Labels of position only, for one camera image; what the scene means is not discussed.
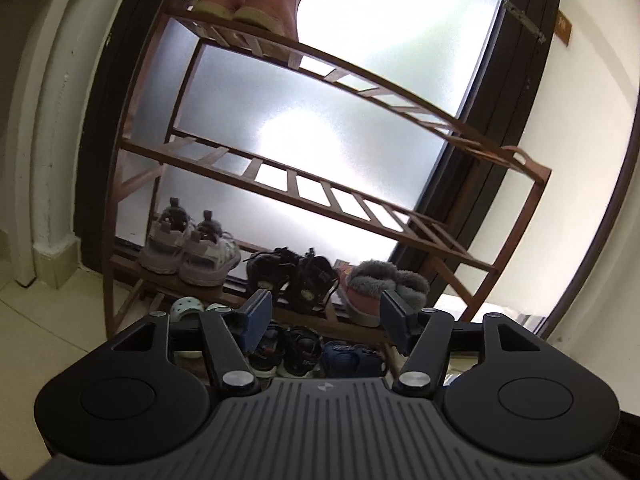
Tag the brown wall plaque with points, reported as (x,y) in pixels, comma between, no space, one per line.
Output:
(564,27)

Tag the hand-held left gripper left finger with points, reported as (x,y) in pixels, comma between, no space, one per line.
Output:
(260,317)

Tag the pink fur-lined slipper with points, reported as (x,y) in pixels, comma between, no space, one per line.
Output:
(365,295)
(412,287)

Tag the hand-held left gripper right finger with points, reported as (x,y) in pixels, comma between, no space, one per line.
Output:
(392,317)

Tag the wooden shoe rack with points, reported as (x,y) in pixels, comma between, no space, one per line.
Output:
(310,185)

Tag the black sport sandal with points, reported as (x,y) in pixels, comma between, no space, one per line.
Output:
(265,355)
(302,352)

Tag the black ankle boot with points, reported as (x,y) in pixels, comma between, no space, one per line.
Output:
(315,280)
(270,270)

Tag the grey mesh sneaker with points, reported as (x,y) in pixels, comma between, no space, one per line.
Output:
(165,245)
(210,255)

